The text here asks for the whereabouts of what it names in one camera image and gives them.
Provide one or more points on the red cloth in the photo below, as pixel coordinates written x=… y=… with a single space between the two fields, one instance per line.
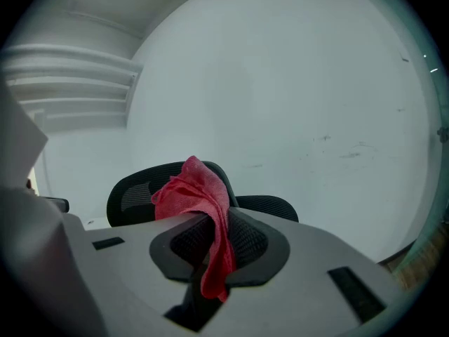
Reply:
x=196 y=195

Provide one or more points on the white desk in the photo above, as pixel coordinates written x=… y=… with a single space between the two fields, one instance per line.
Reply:
x=100 y=224

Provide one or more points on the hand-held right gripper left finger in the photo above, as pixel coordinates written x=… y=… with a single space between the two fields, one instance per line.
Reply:
x=175 y=251

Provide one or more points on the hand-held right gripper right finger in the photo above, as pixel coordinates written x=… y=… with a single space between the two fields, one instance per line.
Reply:
x=259 y=255

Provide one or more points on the black office chair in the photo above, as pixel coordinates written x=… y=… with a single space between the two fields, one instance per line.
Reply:
x=129 y=198

